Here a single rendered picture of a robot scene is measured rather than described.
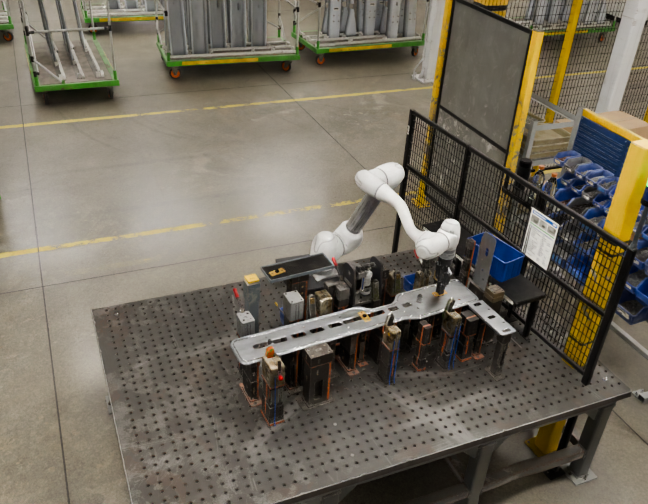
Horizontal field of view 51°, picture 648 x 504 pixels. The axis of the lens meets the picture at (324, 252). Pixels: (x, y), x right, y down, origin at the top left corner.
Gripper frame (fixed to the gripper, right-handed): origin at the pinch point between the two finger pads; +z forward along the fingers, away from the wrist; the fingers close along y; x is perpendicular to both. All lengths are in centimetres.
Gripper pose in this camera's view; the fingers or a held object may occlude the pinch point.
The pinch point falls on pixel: (440, 287)
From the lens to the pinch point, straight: 372.5
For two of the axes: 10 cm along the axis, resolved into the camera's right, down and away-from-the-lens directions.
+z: -0.5, 8.5, 5.3
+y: 4.5, 4.9, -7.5
